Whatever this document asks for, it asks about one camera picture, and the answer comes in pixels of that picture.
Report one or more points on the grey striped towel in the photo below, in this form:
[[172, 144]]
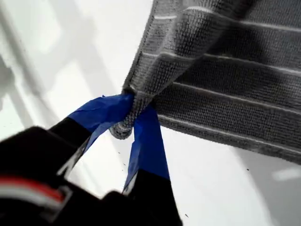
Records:
[[211, 70]]

